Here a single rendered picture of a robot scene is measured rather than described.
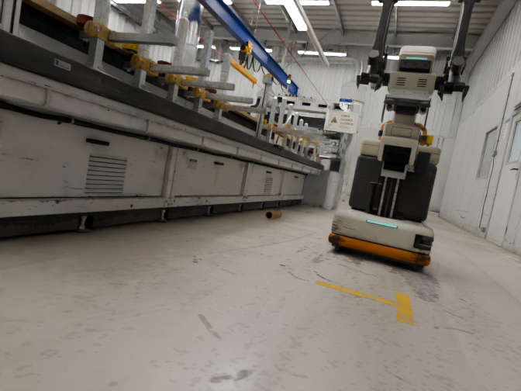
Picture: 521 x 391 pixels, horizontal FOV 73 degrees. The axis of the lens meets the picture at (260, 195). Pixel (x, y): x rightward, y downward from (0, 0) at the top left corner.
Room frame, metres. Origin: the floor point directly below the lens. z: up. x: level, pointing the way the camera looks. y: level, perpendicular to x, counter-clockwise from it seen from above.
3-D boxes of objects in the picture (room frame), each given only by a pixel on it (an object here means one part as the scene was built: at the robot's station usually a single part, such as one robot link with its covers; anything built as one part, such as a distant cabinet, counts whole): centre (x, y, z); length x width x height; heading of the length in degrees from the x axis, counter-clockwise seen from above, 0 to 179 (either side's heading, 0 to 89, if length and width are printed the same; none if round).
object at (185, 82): (1.82, 0.43, 0.81); 0.43 x 0.03 x 0.04; 70
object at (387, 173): (2.34, -0.90, 0.68); 0.28 x 0.27 x 0.25; 69
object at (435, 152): (2.60, -0.93, 0.59); 0.55 x 0.34 x 0.83; 69
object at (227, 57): (2.28, 0.36, 0.89); 0.04 x 0.04 x 0.48; 70
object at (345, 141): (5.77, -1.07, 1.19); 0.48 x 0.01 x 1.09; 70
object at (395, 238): (2.52, -0.90, 0.16); 0.67 x 0.64 x 0.25; 159
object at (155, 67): (1.58, 0.51, 0.80); 0.43 x 0.03 x 0.04; 70
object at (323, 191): (6.36, -0.52, 0.95); 1.65 x 0.70 x 1.90; 70
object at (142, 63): (1.60, 0.61, 0.81); 0.14 x 0.06 x 0.05; 160
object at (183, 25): (1.81, 0.53, 0.88); 0.04 x 0.04 x 0.48; 70
